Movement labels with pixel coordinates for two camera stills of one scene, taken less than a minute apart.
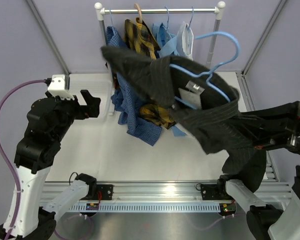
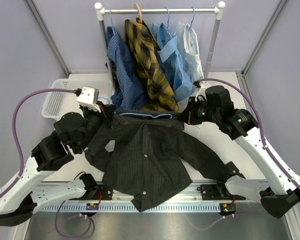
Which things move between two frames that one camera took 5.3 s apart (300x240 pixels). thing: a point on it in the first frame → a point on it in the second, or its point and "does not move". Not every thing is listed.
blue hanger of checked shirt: x=111 y=20 does not move
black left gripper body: x=71 y=110 → x=93 y=119
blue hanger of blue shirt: x=168 y=18 does not move
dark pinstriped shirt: x=206 y=106 → x=154 y=158
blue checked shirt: x=128 y=105 → x=130 y=93
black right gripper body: x=286 y=137 → x=200 y=111
